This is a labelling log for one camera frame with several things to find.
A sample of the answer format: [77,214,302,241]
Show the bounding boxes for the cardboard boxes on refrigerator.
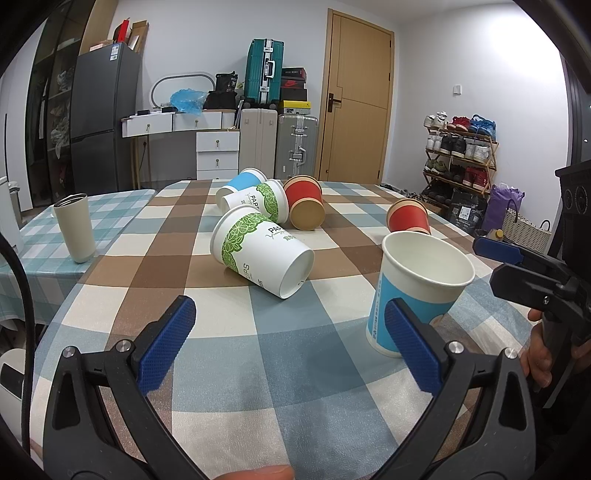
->
[78,18,151,55]

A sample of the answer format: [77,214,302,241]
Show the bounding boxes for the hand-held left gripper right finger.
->
[372,298,539,480]

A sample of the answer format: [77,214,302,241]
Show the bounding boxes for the silver suitcase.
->
[276,113,320,180]

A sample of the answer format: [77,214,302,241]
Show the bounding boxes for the white arched mirror frame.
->
[151,71,215,110]

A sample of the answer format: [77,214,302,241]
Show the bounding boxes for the small green leaf paper cup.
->
[222,179,290,227]

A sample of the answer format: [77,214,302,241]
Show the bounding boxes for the blue and white paper cup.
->
[366,231,476,359]

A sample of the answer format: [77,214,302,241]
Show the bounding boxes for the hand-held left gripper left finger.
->
[42,295,204,480]

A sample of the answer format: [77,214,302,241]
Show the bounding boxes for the wooden door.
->
[318,8,396,186]

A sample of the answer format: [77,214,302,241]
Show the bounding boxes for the blue plastic bag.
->
[170,87,209,116]

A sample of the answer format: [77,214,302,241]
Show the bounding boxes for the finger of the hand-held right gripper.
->
[473,236,573,280]
[490,263,579,315]

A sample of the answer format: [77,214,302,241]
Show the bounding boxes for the brown blue checked tablecloth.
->
[28,178,555,480]

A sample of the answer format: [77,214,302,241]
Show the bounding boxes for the black printed bag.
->
[447,188,491,234]

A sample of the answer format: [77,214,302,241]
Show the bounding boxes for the stack of shoe boxes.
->
[280,67,308,116]

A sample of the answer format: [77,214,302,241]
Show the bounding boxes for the person's left hand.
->
[216,463,296,480]

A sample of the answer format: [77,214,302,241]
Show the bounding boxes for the wooden shoe rack with shoes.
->
[421,111,500,206]

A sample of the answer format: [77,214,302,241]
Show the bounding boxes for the white appliance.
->
[0,174,25,256]

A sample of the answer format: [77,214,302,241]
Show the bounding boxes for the purple shopping bag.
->
[482,183,526,232]

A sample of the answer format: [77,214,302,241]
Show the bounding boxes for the beige suitcase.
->
[237,108,279,180]

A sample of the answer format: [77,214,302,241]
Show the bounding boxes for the red paper cup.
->
[283,175,326,232]
[386,199,432,236]

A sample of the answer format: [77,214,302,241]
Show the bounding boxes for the white stool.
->
[0,347,27,418]

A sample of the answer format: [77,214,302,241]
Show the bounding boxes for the dark grey refrigerator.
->
[69,41,142,197]

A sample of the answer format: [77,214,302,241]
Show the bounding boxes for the person's right hand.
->
[519,307,555,394]

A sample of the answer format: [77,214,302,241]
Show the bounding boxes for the glass door cabinet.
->
[24,0,100,208]

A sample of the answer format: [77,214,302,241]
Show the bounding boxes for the teal checked tablecloth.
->
[0,188,158,329]

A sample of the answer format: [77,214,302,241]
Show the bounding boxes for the cream steel tumbler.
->
[52,193,97,264]

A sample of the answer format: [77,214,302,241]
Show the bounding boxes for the white drawer desk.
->
[121,110,242,182]

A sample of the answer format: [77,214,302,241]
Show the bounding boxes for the teal suitcase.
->
[243,38,285,110]

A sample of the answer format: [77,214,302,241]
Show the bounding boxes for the woven basket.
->
[501,198,554,254]

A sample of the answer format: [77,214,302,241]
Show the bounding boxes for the large green leaf paper cup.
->
[211,205,316,300]

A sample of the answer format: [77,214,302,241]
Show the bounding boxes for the black cable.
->
[0,231,38,446]

